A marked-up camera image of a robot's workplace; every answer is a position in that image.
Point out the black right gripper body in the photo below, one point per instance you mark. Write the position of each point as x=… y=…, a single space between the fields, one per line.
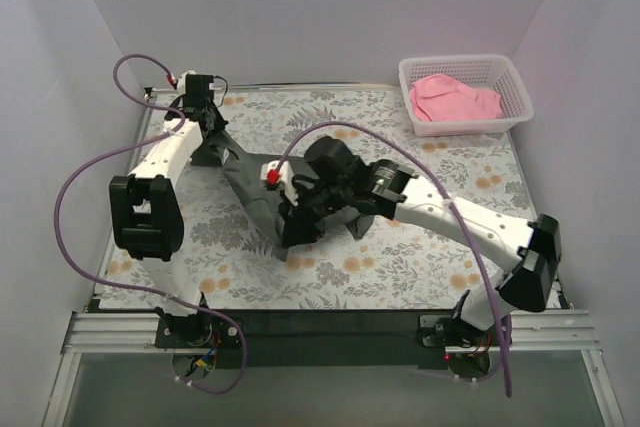
x=298 y=220

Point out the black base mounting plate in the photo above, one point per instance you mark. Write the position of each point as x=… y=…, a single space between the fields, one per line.
x=428 y=339

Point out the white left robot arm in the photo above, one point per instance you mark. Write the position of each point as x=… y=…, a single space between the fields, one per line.
x=147 y=220

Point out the aluminium frame rail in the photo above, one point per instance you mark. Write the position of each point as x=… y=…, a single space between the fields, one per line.
x=553 y=330

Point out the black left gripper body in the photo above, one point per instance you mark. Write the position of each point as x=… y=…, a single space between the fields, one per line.
x=211 y=122

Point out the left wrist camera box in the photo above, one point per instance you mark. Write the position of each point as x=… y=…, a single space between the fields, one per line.
x=192 y=83

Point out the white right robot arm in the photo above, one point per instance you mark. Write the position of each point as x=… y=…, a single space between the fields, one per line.
x=526 y=252

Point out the white plastic laundry basket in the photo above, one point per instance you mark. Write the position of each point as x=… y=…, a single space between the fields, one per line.
x=491 y=71

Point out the pink t shirt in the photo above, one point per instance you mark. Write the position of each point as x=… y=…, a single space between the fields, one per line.
x=441 y=98

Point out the dark grey t shirt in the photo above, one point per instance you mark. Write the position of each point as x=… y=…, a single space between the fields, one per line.
x=266 y=208

